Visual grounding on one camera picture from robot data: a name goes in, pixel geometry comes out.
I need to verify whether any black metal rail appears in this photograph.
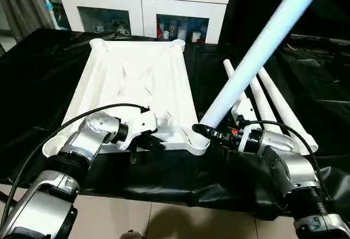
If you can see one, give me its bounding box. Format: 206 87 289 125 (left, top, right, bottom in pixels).
285 32 350 49

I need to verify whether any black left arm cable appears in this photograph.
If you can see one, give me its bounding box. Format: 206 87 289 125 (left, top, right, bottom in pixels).
0 103 151 235

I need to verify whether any white plastic table leg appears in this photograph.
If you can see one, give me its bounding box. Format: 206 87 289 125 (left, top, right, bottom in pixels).
190 0 332 143
248 77 281 137
257 66 319 155
223 59 250 103

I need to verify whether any white plastic table top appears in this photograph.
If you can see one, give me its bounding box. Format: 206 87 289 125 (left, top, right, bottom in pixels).
42 38 212 158

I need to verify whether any grey curtain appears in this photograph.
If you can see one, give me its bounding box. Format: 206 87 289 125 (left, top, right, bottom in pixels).
0 0 62 44

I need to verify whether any black mat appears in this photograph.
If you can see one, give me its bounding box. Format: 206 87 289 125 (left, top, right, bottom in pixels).
0 27 350 222

